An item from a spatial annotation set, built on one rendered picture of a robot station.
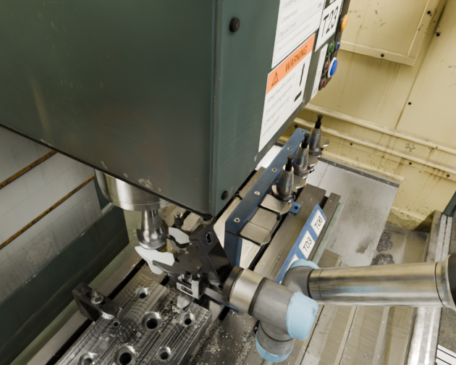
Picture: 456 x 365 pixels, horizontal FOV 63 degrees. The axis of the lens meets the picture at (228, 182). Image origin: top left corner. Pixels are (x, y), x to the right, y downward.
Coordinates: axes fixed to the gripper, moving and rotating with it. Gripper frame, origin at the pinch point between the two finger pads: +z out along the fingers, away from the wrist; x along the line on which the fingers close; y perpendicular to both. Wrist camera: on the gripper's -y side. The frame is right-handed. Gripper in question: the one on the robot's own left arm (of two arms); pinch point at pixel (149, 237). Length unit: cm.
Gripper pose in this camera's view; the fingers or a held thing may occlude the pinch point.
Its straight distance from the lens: 78.7
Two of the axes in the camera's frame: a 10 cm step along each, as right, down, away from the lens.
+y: -0.5, 7.5, 6.6
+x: 4.7, -5.7, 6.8
